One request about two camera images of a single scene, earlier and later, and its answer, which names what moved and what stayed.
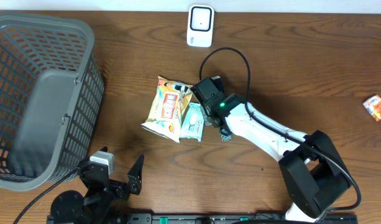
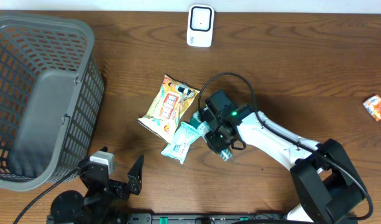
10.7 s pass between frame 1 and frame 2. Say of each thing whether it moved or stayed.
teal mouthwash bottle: moved
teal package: moved
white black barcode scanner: stayed
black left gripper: stayed
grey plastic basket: stayed
